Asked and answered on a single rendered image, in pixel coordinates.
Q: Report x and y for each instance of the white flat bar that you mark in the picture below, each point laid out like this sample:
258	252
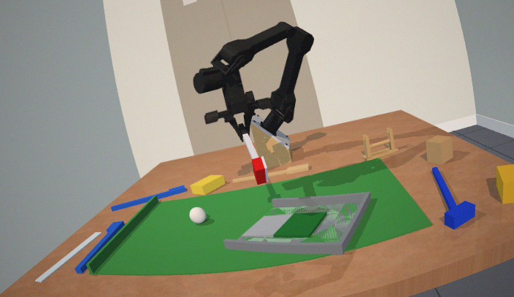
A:
67	257

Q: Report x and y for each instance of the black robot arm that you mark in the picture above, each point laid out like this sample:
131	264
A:
239	53

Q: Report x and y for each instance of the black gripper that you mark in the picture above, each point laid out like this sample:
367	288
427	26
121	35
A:
212	117

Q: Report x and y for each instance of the white golf ball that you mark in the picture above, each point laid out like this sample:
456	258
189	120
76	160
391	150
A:
197	215

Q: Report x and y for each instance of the green putting mat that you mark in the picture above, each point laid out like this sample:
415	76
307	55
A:
168	242

